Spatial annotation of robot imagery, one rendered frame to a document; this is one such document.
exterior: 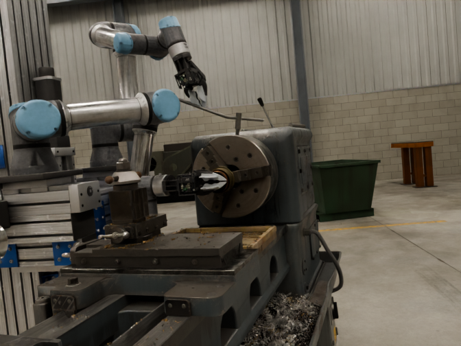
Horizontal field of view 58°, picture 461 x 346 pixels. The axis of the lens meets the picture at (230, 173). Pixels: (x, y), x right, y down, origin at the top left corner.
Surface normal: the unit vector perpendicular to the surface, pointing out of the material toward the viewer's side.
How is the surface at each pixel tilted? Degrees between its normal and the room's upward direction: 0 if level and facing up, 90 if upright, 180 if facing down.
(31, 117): 91
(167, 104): 90
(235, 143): 90
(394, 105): 90
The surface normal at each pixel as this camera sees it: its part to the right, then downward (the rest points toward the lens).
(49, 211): -0.21, 0.07
